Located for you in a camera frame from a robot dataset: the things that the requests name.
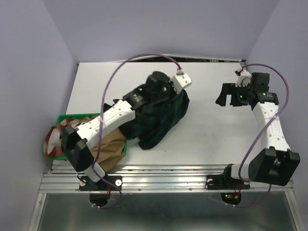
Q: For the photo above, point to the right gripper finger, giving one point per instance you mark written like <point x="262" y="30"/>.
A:
<point x="235" y="102"/>
<point x="225" y="91"/>

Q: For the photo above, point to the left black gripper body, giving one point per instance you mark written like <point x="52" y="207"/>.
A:
<point x="168" y="93"/>

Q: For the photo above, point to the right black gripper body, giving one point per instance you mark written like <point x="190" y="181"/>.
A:
<point x="242" y="91"/>

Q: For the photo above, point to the dark green plaid skirt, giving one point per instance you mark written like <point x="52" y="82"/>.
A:
<point x="151" y="127"/>

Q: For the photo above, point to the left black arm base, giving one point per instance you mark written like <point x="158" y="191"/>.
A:
<point x="86" y="184"/>

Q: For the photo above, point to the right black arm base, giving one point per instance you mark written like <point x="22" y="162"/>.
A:
<point x="219" y="182"/>

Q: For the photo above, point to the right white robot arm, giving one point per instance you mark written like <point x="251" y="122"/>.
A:
<point x="275" y="163"/>

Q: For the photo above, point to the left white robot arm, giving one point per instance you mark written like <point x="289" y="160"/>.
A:
<point x="77" y="142"/>

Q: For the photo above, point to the tan brown skirt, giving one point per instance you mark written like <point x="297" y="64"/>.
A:
<point x="112" y="150"/>

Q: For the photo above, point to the green plastic tray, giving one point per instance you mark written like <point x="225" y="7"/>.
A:
<point x="113" y="145"/>

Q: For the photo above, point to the red white plaid skirt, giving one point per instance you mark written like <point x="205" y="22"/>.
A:
<point x="52" y="143"/>

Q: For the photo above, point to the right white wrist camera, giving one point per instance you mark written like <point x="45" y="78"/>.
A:
<point x="244" y="78"/>

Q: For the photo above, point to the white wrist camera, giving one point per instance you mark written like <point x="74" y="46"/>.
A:
<point x="244" y="78"/>
<point x="180" y="81"/>

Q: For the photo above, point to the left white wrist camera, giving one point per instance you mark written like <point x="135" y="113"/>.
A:
<point x="180" y="81"/>

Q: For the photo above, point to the aluminium frame rail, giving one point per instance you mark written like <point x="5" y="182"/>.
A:
<point x="62" y="178"/>

